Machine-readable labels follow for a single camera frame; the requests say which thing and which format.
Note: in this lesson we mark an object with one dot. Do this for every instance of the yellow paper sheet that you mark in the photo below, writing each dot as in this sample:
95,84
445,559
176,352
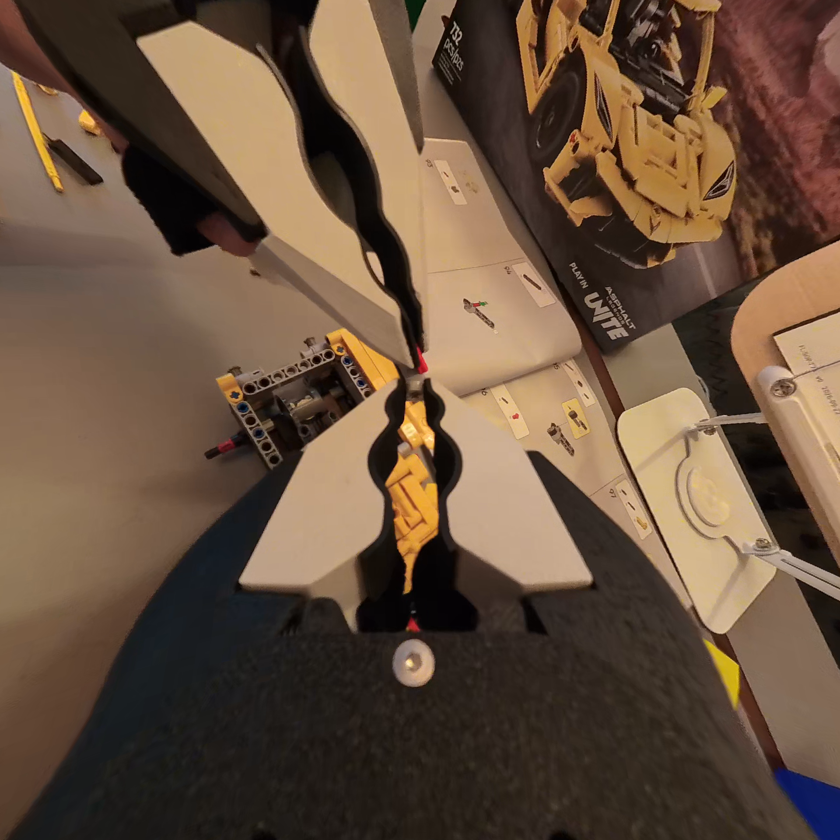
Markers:
725,676

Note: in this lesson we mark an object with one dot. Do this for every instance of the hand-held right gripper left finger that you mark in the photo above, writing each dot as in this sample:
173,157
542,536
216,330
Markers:
315,525

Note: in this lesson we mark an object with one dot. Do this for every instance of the toy car box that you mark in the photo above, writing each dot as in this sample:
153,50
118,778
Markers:
656,164

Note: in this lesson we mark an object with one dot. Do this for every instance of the pile of yellow black pieces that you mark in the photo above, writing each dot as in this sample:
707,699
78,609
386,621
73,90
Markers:
39,144

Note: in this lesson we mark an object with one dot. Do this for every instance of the person's left hand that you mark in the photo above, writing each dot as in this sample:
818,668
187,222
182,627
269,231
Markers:
226,237

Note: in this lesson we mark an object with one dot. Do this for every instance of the small red pin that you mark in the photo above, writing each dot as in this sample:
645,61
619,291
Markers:
420,359

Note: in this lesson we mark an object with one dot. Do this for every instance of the grey desk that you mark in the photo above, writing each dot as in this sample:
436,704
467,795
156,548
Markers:
98,394

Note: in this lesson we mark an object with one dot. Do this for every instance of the printed instruction sheet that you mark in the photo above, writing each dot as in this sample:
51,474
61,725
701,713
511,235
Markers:
814,367

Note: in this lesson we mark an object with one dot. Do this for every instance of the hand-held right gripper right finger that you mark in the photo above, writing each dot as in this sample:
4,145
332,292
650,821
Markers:
512,525

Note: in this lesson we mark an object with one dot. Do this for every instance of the grey instruction booklet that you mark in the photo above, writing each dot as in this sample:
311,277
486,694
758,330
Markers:
499,216

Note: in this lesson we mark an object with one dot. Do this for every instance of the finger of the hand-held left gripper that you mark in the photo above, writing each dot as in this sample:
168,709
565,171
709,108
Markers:
387,164
262,164

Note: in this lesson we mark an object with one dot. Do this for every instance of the yellow toy car model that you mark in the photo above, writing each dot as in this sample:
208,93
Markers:
295,400

